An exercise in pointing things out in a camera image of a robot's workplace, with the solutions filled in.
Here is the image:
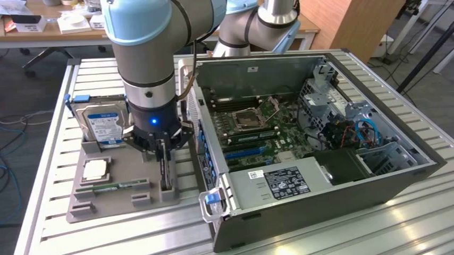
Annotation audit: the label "open black PC case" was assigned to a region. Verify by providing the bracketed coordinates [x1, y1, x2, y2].
[177, 52, 448, 253]

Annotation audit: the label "grey power supply unit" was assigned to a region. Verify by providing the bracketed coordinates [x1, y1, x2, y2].
[228, 156, 332, 210]

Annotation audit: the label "long black expansion slot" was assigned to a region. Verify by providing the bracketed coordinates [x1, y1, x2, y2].
[224, 140, 267, 152]

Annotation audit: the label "black tripod pole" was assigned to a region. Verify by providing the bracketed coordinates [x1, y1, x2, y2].
[395, 25, 454, 94]

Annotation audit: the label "white labelled cardboard box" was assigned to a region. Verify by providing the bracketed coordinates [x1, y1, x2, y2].
[9, 18, 48, 33]

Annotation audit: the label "green loose RAM stick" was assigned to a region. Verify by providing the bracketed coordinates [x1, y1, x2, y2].
[76, 180, 146, 192]

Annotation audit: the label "blue data wire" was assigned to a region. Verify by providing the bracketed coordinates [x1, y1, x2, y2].
[356, 119, 381, 147]

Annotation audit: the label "silver slotted disk bay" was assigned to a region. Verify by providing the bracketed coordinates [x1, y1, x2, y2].
[356, 142, 419, 176]

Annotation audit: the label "Nvidia graphics card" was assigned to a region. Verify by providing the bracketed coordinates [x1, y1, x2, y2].
[157, 138, 174, 191]

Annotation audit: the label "green motherboard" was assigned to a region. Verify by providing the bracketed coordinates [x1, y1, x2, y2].
[208, 94, 316, 172]

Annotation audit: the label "silver metal disk bay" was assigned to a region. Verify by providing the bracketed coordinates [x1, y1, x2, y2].
[297, 78, 352, 123]

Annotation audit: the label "small white box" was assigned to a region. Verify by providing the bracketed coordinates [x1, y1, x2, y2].
[88, 13, 106, 30]

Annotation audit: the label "green installed RAM stick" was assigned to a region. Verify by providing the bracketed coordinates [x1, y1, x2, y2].
[225, 128, 280, 142]

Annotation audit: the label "flat black device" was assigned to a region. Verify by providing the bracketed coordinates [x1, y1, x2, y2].
[9, 15, 42, 24]

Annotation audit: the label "silver CPU chip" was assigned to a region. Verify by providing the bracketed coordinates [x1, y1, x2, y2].
[81, 160, 109, 181]

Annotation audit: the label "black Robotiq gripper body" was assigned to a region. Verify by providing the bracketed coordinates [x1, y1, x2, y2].
[128, 102, 182, 139]

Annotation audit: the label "loose printed papers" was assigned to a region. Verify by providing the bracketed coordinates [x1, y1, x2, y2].
[0, 4, 34, 16]

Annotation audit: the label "grey plastic parts rack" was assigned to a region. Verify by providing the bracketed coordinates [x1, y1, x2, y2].
[65, 138, 181, 224]

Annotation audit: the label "wooden cabinet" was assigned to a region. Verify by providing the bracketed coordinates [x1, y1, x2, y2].
[299, 0, 407, 63]

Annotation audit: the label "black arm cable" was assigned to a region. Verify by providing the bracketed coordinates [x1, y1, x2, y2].
[176, 39, 198, 103]

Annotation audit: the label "blue expansion slot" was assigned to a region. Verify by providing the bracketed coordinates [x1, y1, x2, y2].
[222, 147, 268, 160]

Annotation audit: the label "hard disk with blue carrier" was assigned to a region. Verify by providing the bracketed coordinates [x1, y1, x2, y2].
[64, 93, 132, 149]

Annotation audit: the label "CPU socket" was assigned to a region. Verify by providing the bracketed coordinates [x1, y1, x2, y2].
[229, 108, 265, 131]

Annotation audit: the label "metal socket cover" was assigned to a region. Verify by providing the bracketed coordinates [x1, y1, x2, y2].
[256, 95, 284, 125]

